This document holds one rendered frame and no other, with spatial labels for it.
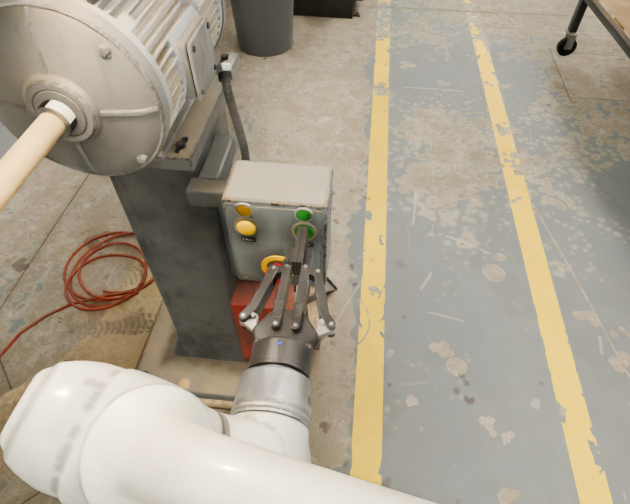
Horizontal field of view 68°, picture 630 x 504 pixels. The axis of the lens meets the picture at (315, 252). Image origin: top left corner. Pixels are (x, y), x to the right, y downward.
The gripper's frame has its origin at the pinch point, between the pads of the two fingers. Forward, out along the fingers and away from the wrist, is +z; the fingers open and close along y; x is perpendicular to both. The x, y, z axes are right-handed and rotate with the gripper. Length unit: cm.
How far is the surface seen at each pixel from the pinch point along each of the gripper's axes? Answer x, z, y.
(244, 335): -60, 19, -19
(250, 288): -45, 24, -17
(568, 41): -96, 289, 144
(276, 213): 3.3, 4.0, -4.0
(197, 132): 5.0, 20.2, -20.3
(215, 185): -3.0, 16.0, -17.4
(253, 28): -87, 266, -69
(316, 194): 5.0, 6.9, 1.6
